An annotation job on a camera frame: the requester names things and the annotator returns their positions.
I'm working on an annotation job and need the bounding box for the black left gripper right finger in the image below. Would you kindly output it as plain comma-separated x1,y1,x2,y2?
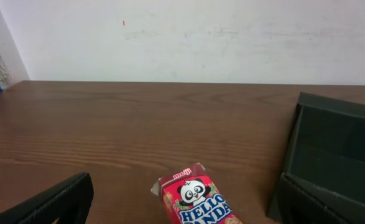
277,174,365,224

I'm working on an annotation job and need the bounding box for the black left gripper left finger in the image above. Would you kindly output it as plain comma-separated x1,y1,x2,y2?
0,172,94,224

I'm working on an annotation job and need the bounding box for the red Hello Panda snack box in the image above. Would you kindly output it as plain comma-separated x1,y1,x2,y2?
150,163,242,224

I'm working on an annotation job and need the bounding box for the dark green gift box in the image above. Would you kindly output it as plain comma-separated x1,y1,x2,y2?
267,93,365,223

